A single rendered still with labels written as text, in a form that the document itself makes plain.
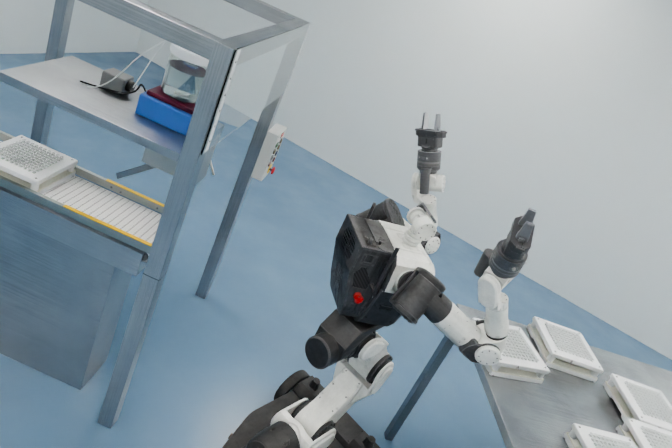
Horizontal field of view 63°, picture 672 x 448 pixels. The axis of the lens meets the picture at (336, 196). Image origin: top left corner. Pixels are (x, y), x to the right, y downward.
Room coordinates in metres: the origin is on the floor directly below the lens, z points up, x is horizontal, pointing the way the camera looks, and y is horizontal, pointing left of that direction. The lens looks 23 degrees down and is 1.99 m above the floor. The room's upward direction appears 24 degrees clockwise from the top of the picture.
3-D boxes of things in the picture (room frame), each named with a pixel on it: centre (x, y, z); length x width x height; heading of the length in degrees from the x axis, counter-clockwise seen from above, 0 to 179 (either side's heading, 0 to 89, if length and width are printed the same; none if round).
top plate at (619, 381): (1.93, -1.49, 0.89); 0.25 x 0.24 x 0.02; 9
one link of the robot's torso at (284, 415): (1.67, -0.27, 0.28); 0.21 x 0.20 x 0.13; 148
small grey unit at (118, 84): (1.79, 0.85, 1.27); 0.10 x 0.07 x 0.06; 90
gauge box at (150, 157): (1.86, 0.60, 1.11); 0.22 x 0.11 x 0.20; 90
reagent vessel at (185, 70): (1.77, 0.62, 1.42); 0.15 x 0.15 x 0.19
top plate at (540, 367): (1.90, -0.87, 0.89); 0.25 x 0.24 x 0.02; 22
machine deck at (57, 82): (1.73, 0.80, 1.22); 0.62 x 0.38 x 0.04; 90
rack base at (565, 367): (2.11, -1.17, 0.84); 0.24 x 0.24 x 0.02; 10
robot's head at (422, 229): (1.67, -0.29, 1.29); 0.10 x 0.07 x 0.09; 23
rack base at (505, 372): (1.90, -0.87, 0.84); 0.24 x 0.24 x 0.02; 22
